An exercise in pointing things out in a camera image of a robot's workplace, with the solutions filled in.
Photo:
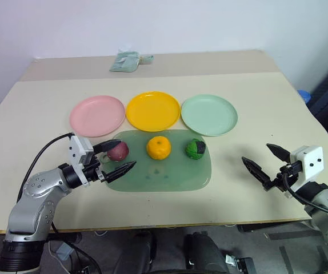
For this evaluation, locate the translucent green cutting mat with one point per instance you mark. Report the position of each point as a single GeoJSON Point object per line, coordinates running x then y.
{"type": "Point", "coordinates": [167, 177]}

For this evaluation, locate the dark rounded shape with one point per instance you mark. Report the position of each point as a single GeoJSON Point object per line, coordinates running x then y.
{"type": "Point", "coordinates": [204, 252]}

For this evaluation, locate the yellow plate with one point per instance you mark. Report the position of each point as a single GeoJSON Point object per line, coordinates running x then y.
{"type": "Point", "coordinates": [153, 111]}

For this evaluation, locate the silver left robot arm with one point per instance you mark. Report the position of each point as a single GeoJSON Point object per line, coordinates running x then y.
{"type": "Point", "coordinates": [38, 194]}

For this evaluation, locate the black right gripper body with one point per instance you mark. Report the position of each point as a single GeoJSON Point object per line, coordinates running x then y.
{"type": "Point", "coordinates": [287, 175]}

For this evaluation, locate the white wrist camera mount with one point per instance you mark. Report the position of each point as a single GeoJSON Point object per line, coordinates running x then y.
{"type": "Point", "coordinates": [76, 148]}
{"type": "Point", "coordinates": [309, 160]}

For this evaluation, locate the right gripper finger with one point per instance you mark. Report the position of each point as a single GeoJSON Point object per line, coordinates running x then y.
{"type": "Point", "coordinates": [279, 152]}
{"type": "Point", "coordinates": [256, 169]}

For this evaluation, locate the light green plate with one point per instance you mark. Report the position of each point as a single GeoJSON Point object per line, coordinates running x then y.
{"type": "Point", "coordinates": [209, 114]}

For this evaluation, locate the blue bottle cap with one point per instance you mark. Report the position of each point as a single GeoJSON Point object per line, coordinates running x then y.
{"type": "Point", "coordinates": [305, 95]}

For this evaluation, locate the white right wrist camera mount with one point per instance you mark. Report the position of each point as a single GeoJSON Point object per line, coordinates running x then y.
{"type": "Point", "coordinates": [309, 160]}

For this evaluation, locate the pale green cloth pouch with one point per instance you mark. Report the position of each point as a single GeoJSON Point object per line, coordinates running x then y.
{"type": "Point", "coordinates": [124, 62]}

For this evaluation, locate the pink plate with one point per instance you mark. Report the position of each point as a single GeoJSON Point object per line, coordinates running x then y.
{"type": "Point", "coordinates": [96, 115]}

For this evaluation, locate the green avocado toy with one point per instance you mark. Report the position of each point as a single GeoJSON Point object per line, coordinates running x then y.
{"type": "Point", "coordinates": [194, 149]}

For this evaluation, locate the grey-blue small box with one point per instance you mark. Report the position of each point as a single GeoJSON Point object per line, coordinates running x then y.
{"type": "Point", "coordinates": [64, 251]}

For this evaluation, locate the dark red fruit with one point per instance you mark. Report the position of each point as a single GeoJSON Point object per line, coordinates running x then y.
{"type": "Point", "coordinates": [121, 152]}

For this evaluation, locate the metal bracket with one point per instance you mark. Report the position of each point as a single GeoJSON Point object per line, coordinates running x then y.
{"type": "Point", "coordinates": [239, 264]}

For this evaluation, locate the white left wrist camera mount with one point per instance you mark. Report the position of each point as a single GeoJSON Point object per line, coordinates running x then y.
{"type": "Point", "coordinates": [76, 148]}

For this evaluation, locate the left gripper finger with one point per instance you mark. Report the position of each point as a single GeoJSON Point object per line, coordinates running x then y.
{"type": "Point", "coordinates": [108, 146]}
{"type": "Point", "coordinates": [121, 170]}

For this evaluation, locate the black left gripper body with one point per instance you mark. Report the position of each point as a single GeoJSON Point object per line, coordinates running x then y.
{"type": "Point", "coordinates": [93, 170]}

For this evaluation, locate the black table frame bar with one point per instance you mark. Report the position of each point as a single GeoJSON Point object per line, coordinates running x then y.
{"type": "Point", "coordinates": [272, 227]}

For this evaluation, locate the orange fruit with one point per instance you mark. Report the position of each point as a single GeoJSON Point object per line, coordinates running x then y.
{"type": "Point", "coordinates": [159, 148]}

